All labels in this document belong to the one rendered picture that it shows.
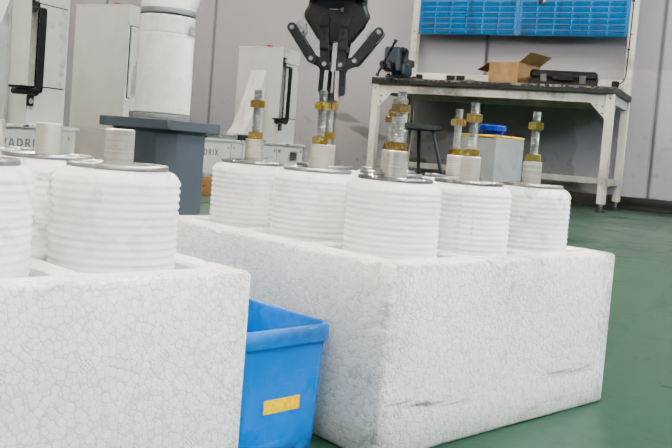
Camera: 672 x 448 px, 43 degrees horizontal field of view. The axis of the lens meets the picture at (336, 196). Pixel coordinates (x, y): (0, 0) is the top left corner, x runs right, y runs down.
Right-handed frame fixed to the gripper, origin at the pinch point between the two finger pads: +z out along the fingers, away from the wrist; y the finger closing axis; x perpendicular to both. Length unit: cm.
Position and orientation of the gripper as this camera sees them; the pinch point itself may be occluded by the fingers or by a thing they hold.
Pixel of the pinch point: (332, 85)
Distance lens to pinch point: 111.4
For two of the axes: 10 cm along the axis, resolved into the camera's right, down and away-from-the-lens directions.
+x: -1.5, 0.5, -9.9
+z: -0.8, 9.9, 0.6
